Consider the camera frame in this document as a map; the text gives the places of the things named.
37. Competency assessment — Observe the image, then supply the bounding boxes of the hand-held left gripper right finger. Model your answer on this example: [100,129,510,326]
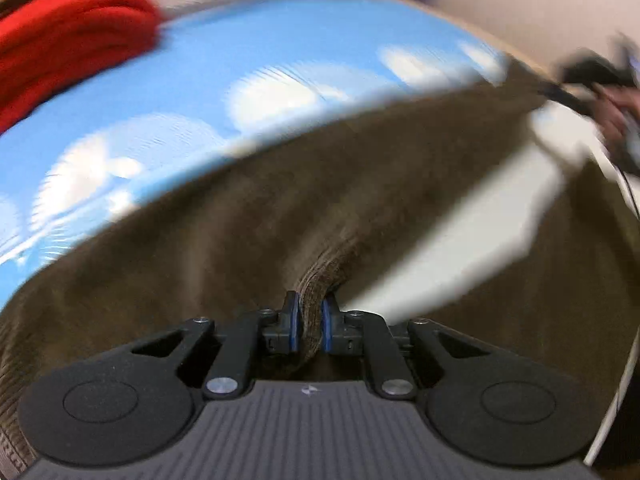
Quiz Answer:
[322,296,491,401]

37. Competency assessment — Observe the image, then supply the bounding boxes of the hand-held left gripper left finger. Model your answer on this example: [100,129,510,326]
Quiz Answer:
[131,291,301,401]

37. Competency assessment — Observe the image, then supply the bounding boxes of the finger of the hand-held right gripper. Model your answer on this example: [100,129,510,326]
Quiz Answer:
[542,81,598,117]

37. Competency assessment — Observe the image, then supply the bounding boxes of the brown corduroy pants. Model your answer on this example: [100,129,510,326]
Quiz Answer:
[0,77,639,480]

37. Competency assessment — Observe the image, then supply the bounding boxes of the person's right hand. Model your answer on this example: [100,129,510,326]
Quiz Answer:
[594,85,640,161]

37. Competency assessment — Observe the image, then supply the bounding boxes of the red folded blanket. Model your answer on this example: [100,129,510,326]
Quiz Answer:
[0,0,167,134]

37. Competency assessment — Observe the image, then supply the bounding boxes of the white cable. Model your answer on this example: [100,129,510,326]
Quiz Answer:
[582,310,640,466]

